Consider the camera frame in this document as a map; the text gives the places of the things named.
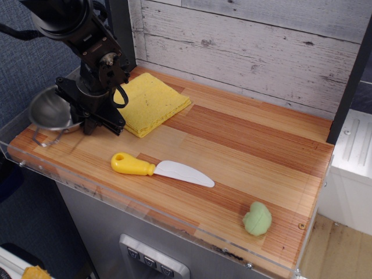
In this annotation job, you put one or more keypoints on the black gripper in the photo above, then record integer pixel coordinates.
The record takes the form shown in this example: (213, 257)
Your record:
(95, 109)

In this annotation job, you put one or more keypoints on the silver metal bowl with handles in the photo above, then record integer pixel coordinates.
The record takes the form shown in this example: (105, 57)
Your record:
(50, 112)

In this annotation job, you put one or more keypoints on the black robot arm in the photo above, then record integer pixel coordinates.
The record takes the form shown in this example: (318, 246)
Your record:
(103, 65)

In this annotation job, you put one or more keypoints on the folded yellow cloth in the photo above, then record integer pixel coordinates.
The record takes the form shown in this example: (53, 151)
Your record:
(150, 103)

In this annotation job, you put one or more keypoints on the silver toy fridge cabinet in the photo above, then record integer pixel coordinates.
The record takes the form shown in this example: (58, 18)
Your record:
(168, 225)

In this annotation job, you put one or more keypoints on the ice dispenser button panel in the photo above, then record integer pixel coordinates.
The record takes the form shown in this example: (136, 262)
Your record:
(133, 249)

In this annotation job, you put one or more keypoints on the yellow object bottom left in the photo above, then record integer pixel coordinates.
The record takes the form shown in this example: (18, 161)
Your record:
(35, 272)

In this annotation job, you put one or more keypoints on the green plush toy vegetable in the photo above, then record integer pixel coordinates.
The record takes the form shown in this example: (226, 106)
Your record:
(258, 220)

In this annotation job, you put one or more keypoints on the white toy sink unit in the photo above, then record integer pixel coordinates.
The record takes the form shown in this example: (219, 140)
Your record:
(346, 195)

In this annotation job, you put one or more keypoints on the yellow-handled white toy knife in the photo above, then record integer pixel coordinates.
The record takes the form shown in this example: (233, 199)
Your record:
(124, 163)

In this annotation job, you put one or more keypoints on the clear acrylic guard rail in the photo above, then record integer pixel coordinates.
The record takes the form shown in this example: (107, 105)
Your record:
(252, 150)

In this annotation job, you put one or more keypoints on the black vertical post left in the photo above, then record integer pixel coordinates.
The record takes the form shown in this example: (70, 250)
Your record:
(120, 22)

